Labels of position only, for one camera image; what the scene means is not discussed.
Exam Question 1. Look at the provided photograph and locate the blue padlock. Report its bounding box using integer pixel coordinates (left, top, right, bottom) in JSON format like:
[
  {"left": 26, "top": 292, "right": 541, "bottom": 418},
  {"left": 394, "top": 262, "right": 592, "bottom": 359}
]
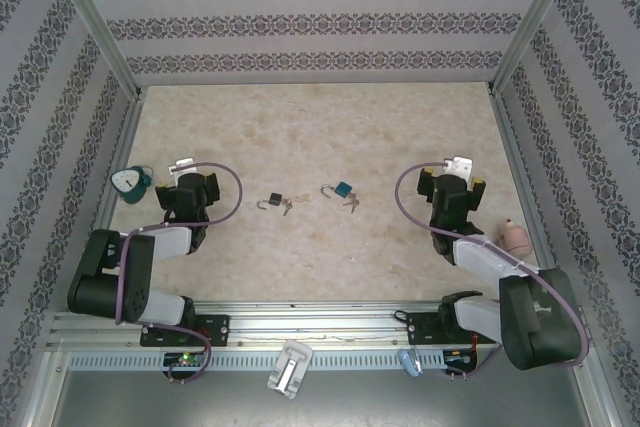
[{"left": 320, "top": 181, "right": 354, "bottom": 201}]

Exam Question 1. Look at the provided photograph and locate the pink toy bottle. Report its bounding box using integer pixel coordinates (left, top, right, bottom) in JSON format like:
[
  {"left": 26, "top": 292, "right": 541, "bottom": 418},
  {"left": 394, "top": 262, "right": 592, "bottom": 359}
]
[{"left": 494, "top": 219, "right": 532, "bottom": 254}]

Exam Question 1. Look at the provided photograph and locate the left controller circuit board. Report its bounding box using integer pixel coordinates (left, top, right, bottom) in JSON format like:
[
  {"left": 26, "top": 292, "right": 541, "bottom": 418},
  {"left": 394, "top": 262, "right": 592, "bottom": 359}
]
[{"left": 162, "top": 350, "right": 206, "bottom": 368}]

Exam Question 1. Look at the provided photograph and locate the light blue clip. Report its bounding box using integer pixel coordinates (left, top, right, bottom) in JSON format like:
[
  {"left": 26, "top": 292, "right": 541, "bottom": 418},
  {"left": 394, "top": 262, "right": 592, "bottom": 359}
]
[{"left": 397, "top": 348, "right": 425, "bottom": 377}]

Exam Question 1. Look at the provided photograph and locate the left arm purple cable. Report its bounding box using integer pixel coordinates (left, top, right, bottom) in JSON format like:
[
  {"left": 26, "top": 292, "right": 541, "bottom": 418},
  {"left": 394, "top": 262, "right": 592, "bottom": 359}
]
[{"left": 114, "top": 160, "right": 245, "bottom": 386}]

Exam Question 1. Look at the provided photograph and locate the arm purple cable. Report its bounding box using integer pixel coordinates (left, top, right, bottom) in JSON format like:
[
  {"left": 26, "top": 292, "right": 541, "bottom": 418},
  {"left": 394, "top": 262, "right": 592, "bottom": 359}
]
[
  {"left": 114, "top": 160, "right": 245, "bottom": 386},
  {"left": 394, "top": 159, "right": 593, "bottom": 382}
]

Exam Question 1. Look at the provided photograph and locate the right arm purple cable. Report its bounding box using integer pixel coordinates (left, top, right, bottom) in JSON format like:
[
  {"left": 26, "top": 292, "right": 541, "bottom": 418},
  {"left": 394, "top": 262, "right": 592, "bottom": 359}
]
[{"left": 394, "top": 159, "right": 593, "bottom": 382}]

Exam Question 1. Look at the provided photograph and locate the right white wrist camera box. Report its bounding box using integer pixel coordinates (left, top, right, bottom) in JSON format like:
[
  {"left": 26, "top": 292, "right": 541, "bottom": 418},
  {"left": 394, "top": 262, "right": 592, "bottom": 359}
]
[{"left": 442, "top": 155, "right": 474, "bottom": 181}]

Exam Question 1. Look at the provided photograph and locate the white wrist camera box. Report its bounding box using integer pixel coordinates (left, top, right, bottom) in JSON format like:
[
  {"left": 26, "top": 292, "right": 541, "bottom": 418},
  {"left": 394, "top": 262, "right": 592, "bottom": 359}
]
[
  {"left": 166, "top": 158, "right": 197, "bottom": 177},
  {"left": 442, "top": 155, "right": 474, "bottom": 181}
]

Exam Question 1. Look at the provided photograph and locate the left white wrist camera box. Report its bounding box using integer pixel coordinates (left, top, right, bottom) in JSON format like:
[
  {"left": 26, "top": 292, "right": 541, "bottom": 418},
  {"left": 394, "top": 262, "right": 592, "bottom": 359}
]
[{"left": 166, "top": 158, "right": 197, "bottom": 177}]

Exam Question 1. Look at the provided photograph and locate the aluminium side rail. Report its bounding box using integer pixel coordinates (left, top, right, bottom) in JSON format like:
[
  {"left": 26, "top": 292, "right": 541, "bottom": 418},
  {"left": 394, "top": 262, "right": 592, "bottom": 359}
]
[
  {"left": 491, "top": 89, "right": 569, "bottom": 307},
  {"left": 68, "top": 89, "right": 146, "bottom": 312}
]

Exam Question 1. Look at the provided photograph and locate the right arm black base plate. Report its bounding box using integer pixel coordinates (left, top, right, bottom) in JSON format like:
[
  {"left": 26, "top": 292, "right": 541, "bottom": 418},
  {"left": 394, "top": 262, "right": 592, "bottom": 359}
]
[{"left": 407, "top": 311, "right": 499, "bottom": 347}]

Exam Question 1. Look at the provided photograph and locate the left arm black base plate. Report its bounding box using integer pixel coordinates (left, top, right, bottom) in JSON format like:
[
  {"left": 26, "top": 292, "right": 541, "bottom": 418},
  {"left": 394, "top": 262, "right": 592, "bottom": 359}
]
[{"left": 139, "top": 314, "right": 231, "bottom": 348}]

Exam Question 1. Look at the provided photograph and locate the aluminium mounting rail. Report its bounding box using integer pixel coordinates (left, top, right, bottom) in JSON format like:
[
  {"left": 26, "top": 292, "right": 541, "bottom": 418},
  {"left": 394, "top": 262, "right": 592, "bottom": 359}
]
[{"left": 47, "top": 299, "right": 594, "bottom": 348}]

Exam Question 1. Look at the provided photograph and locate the aluminium frame post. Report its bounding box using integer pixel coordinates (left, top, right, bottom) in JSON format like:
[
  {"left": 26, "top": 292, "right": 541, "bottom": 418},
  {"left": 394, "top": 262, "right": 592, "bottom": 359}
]
[
  {"left": 489, "top": 0, "right": 586, "bottom": 96},
  {"left": 42, "top": 0, "right": 144, "bottom": 101}
]

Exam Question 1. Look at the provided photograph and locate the slotted grey cable duct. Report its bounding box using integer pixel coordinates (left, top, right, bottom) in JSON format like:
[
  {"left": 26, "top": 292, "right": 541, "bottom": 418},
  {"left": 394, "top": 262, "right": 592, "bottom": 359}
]
[{"left": 67, "top": 349, "right": 476, "bottom": 372}]

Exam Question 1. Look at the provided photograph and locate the white plastic bracket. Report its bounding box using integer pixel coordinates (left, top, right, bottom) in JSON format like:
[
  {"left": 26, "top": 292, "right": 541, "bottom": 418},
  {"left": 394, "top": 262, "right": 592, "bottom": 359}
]
[{"left": 266, "top": 339, "right": 314, "bottom": 401}]

